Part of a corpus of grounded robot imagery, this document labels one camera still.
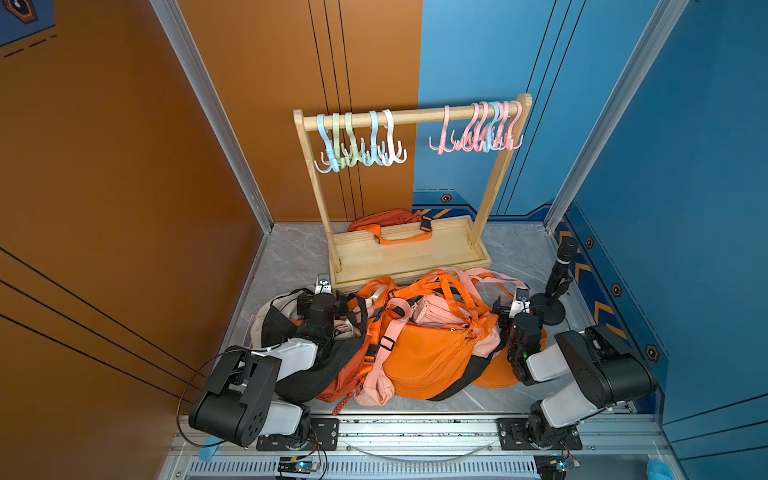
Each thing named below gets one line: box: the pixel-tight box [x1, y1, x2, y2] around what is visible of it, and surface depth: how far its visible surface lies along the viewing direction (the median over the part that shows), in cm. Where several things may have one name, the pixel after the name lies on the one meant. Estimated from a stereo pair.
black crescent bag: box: [428, 344, 502, 402], surface depth 81 cm
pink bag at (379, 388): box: [354, 298, 413, 406], surface depth 77 cm
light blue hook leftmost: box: [314, 114, 340, 173], surface depth 67 cm
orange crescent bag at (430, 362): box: [382, 324, 494, 401], surface depth 77 cm
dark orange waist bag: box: [347, 209, 433, 245], surface depth 115 cm
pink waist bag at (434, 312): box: [412, 294, 501, 359], surface depth 88 cm
